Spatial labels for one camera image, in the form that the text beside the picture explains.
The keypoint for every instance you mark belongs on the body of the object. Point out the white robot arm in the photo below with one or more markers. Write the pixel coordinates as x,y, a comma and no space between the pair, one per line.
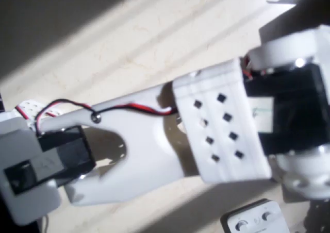
144,150

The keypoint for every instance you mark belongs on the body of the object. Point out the white device with knobs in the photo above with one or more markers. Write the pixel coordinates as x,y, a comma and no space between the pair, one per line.
252,217

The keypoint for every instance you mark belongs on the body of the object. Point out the white perforated base plate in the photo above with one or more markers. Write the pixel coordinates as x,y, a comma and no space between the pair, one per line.
31,105

